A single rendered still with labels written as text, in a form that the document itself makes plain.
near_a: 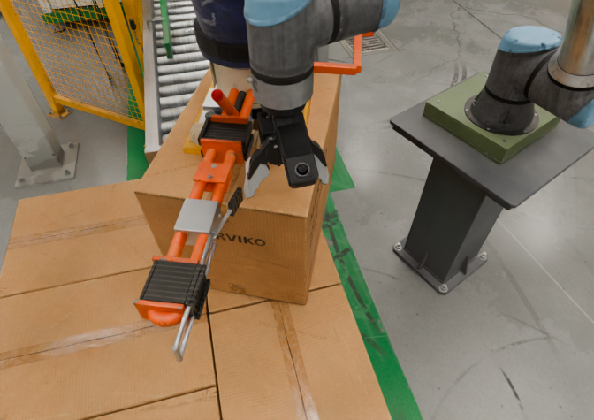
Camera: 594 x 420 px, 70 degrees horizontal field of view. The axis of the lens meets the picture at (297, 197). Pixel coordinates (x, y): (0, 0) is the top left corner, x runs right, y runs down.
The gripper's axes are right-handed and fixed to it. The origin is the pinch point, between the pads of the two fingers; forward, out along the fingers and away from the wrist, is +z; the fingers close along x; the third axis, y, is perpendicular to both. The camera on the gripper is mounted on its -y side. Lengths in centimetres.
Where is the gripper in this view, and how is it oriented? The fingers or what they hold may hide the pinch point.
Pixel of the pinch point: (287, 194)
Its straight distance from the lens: 77.3
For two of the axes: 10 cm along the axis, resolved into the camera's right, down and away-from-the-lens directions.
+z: 0.0, 6.7, 7.4
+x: -9.7, 1.8, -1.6
